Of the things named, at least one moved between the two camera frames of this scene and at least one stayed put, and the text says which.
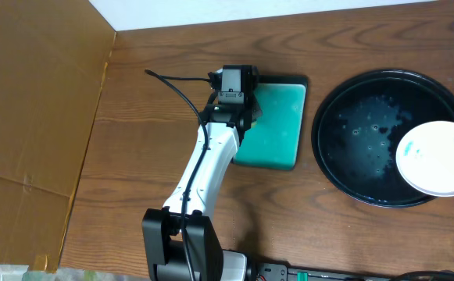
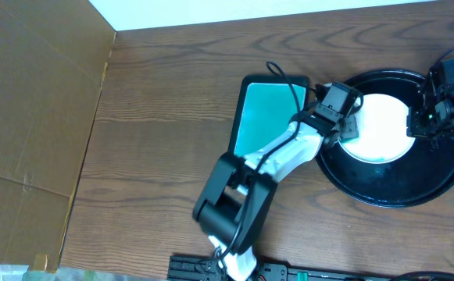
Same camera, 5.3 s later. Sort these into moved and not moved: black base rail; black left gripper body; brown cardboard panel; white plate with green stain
Moved: black left gripper body; white plate with green stain
Not moved: black base rail; brown cardboard panel
